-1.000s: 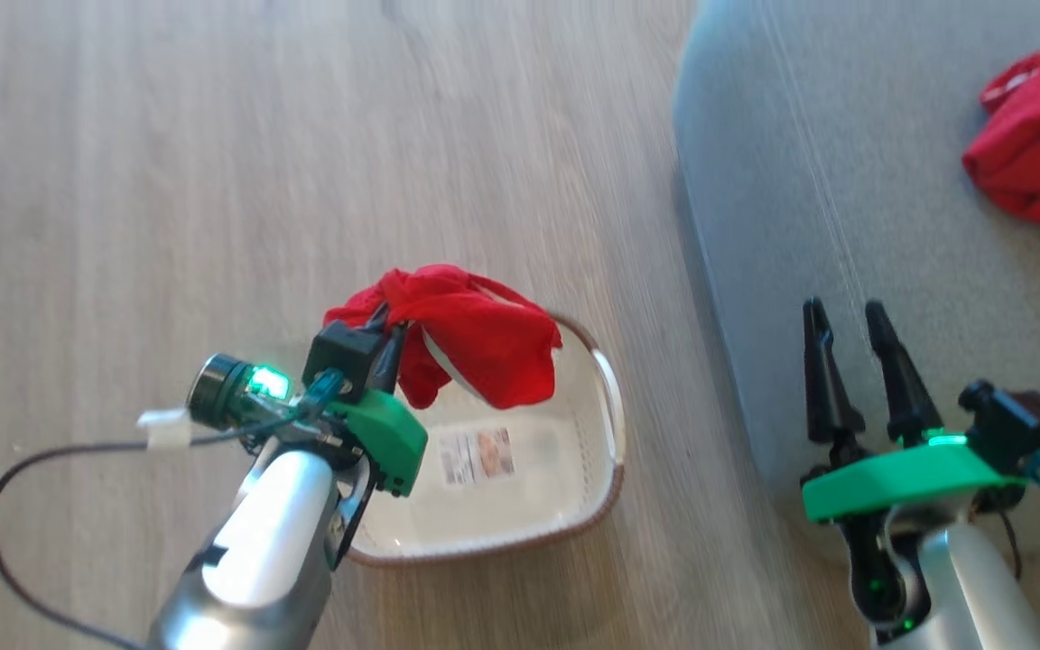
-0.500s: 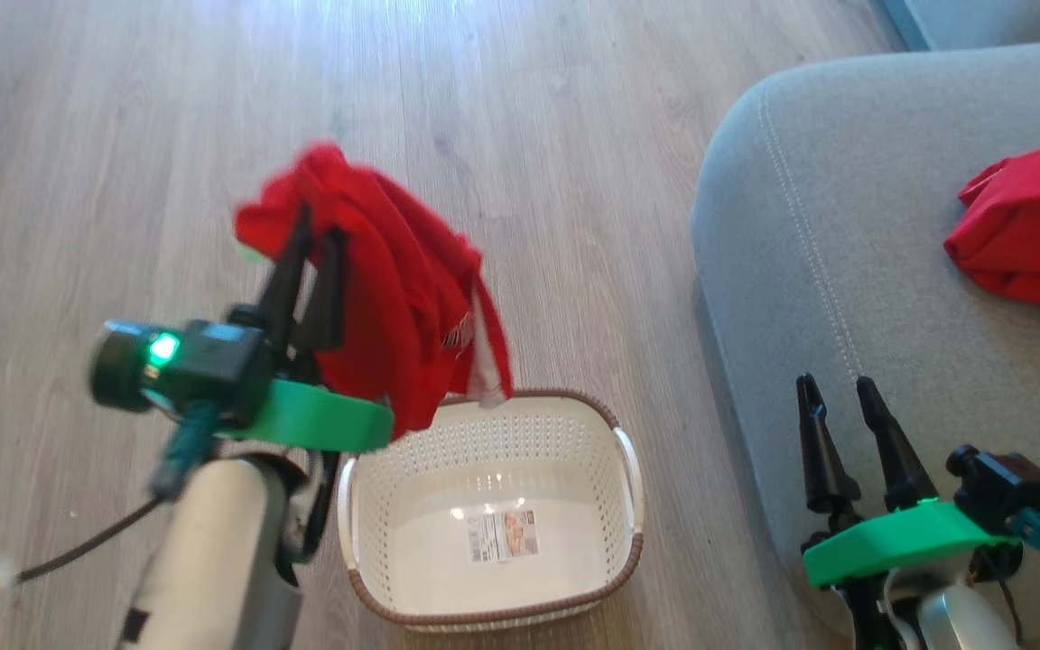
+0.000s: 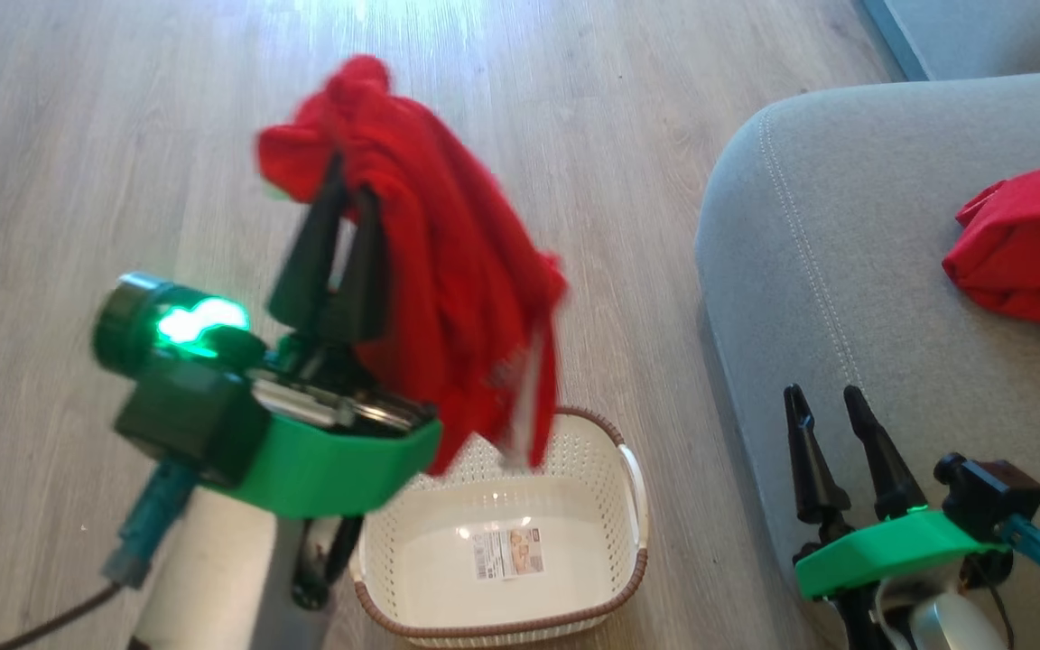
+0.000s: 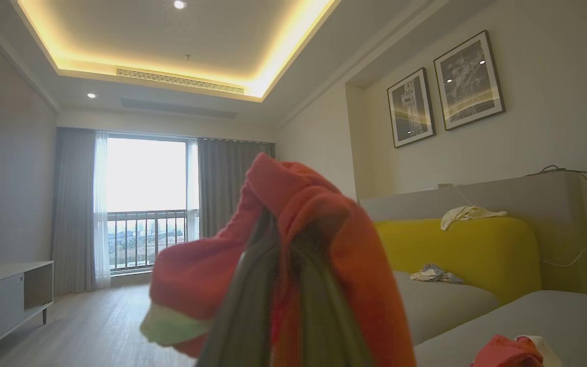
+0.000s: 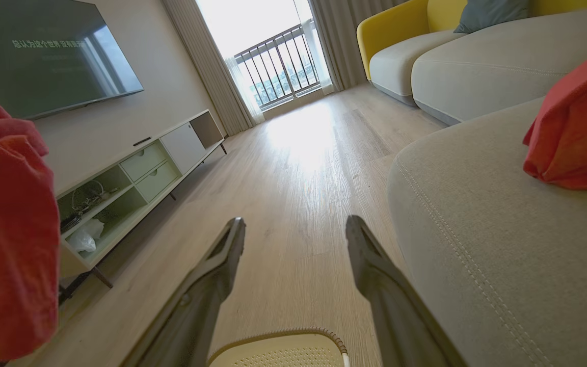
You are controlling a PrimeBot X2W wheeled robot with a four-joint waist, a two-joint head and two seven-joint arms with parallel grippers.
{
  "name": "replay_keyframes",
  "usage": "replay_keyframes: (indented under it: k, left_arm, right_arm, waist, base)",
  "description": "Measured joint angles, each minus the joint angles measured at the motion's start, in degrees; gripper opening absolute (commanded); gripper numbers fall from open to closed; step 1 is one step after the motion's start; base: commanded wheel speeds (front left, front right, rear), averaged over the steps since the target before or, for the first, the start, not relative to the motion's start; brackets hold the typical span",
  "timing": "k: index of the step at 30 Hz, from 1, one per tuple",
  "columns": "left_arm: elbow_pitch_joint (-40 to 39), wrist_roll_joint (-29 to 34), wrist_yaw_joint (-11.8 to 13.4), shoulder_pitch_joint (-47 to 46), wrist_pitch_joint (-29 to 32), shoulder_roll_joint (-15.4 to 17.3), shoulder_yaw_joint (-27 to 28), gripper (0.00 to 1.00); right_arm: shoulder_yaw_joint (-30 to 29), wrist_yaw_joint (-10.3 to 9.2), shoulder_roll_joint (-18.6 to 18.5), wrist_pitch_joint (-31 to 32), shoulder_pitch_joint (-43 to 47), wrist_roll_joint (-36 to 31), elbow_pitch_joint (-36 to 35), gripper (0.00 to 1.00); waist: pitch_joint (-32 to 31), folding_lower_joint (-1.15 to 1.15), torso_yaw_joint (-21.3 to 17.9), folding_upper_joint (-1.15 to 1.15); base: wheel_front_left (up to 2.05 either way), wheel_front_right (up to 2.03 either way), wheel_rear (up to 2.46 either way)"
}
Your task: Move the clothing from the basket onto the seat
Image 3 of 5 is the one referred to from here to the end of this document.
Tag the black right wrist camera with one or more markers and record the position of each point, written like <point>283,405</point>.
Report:
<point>994,492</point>

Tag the plain red garment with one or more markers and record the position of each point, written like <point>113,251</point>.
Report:
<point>1026,253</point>

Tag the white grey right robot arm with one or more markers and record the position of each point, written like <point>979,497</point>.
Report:
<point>953,627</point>

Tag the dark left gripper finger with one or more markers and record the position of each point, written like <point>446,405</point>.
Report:
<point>308,271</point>
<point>362,289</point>

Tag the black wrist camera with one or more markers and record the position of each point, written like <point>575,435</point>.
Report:
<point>994,492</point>
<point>190,424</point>

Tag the cream laundry basket brown rim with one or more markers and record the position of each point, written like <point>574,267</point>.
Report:
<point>448,587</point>

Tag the red garment with white stripes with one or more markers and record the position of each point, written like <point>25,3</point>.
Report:
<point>448,271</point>

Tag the paper label sticker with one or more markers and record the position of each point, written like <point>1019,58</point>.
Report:
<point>508,552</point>

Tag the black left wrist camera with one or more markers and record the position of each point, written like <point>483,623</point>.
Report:
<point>190,424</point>

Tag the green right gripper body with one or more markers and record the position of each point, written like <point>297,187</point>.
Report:
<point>899,546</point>

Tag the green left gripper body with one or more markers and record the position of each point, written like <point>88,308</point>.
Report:
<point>330,469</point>

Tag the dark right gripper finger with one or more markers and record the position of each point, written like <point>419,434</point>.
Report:
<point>890,469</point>
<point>818,469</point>

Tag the grey upholstered ottoman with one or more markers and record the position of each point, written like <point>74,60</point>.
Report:
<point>998,36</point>

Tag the grey fabric sofa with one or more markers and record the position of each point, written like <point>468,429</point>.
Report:
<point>845,271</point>

